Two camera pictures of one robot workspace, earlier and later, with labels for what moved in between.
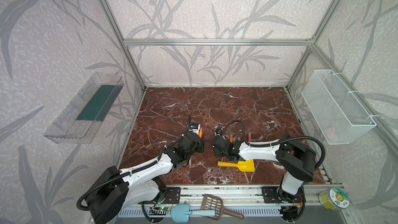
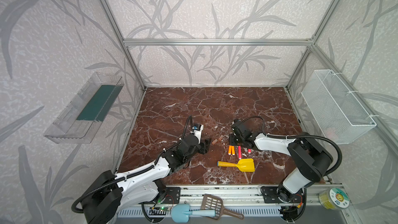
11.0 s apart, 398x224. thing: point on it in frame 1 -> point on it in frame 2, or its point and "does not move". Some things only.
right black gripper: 219,144 -> 237,140
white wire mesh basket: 340,117 does not move
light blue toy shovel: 180,212 does not move
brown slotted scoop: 211,202 does not move
